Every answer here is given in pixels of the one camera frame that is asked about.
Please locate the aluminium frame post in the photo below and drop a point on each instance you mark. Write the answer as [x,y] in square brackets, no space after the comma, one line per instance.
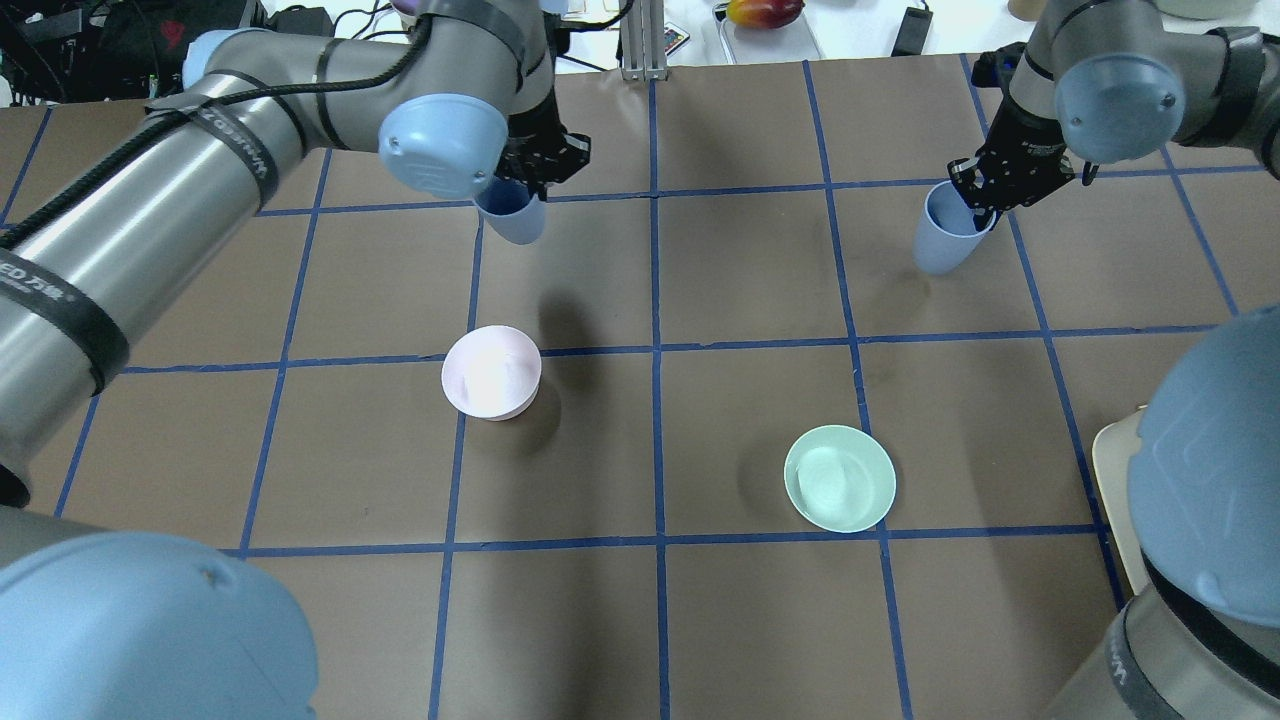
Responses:
[643,42]

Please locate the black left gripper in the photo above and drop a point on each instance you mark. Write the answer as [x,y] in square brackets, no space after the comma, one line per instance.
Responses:
[537,138]

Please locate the mint green bowl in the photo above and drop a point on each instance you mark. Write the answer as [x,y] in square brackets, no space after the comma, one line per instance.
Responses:
[840,479]

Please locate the pink bowl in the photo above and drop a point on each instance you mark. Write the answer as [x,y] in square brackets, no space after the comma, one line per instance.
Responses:
[492,373]

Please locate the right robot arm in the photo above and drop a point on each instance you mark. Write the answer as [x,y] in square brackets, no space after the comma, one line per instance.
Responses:
[1107,81]

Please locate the black computer box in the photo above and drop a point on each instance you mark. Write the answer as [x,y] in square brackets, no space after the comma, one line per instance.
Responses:
[84,51]

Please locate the black power adapter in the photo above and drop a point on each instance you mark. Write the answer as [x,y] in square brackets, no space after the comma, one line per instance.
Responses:
[914,28]

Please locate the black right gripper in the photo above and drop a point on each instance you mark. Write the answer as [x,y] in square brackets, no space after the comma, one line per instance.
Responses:
[1030,150]

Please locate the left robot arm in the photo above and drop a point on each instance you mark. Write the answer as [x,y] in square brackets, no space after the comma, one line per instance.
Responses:
[125,624]

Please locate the red apple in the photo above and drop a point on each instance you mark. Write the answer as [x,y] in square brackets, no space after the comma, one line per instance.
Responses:
[764,14]

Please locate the blue cup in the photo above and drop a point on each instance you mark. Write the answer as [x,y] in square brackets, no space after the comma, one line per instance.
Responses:
[948,231]
[514,210]

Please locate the small remote control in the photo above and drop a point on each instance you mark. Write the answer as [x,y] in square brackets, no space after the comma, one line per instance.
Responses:
[674,38]

